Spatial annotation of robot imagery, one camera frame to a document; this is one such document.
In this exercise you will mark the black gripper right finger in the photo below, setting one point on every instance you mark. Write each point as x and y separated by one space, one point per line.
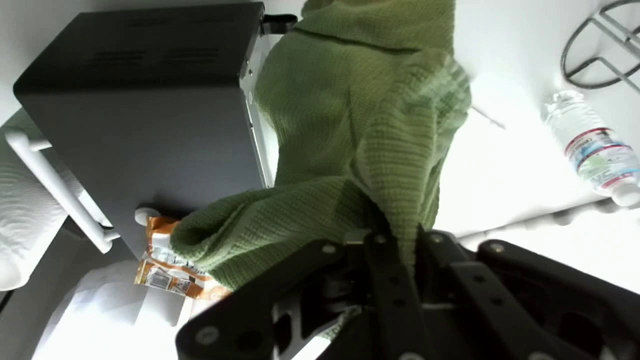
507 301

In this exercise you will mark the black toaster oven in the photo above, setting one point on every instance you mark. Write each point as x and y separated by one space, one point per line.
153 127

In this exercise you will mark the green towel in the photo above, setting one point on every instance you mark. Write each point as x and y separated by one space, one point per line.
361 133

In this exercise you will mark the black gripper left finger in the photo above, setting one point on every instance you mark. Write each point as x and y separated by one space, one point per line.
313 301

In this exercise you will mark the clear plastic water bottle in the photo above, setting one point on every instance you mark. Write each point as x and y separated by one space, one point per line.
593 150

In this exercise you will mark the orange snack packet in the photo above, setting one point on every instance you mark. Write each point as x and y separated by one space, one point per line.
166 266

